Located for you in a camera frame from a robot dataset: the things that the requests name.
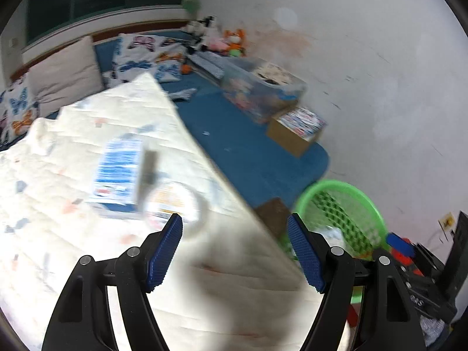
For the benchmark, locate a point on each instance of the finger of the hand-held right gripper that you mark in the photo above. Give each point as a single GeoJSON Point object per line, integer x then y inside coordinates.
{"type": "Point", "coordinates": [400, 243]}

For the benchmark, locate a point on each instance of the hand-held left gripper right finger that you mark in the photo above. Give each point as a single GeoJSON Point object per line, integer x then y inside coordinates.
{"type": "Point", "coordinates": [305, 254]}

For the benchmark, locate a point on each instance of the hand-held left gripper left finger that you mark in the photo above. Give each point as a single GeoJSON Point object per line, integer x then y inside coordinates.
{"type": "Point", "coordinates": [164, 252]}

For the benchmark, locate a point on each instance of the white paper wrapper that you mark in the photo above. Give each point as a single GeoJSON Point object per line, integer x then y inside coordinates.
{"type": "Point", "coordinates": [329, 237]}

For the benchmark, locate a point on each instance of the white round pudding cup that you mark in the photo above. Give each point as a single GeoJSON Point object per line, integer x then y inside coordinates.
{"type": "Point", "coordinates": [172, 201]}

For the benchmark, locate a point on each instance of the green plastic basket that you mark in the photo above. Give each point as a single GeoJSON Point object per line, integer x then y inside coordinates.
{"type": "Point", "coordinates": [340, 187]}

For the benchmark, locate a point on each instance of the blue and white carton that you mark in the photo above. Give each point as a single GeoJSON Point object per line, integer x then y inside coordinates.
{"type": "Point", "coordinates": [117, 172]}

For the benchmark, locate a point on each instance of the flat brown cardboard piece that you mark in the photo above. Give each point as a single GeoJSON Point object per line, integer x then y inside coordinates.
{"type": "Point", "coordinates": [272, 215]}

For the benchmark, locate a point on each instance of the brown cardboard box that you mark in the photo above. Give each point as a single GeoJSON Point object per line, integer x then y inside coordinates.
{"type": "Point", "coordinates": [292, 135]}

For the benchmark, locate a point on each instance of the white quilted blanket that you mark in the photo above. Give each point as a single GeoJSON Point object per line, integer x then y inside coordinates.
{"type": "Point", "coordinates": [55, 190]}

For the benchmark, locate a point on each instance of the blue floor mat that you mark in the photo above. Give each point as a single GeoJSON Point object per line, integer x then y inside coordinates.
{"type": "Point", "coordinates": [234, 146]}

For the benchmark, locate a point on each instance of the white paper scrap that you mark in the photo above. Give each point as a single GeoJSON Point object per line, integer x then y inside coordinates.
{"type": "Point", "coordinates": [182, 94]}

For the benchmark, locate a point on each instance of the clear storage bin with toys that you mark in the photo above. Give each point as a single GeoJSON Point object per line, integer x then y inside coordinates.
{"type": "Point", "coordinates": [256, 87]}

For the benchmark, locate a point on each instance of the small butterfly print pillow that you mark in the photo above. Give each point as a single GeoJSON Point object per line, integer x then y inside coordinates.
{"type": "Point", "coordinates": [169, 71]}

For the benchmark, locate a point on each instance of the small orange ball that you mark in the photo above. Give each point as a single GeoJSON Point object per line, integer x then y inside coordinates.
{"type": "Point", "coordinates": [186, 69]}

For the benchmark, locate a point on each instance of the blue patterned flat box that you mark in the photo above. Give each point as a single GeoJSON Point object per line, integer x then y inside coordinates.
{"type": "Point", "coordinates": [212, 64]}

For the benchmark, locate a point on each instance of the large butterfly print pillow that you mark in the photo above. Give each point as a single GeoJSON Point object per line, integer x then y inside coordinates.
{"type": "Point", "coordinates": [142, 55]}
{"type": "Point", "coordinates": [16, 109]}

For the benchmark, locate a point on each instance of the beige pillow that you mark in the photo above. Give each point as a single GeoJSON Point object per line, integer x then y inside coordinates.
{"type": "Point", "coordinates": [65, 73]}

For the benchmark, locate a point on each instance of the pink plush toy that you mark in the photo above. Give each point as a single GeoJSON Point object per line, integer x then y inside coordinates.
{"type": "Point", "coordinates": [218, 45]}

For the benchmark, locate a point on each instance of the orange fox plush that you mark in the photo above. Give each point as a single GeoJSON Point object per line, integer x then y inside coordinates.
{"type": "Point", "coordinates": [234, 42]}

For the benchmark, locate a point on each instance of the white light switch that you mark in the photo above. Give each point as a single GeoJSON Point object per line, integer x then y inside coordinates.
{"type": "Point", "coordinates": [12, 42]}

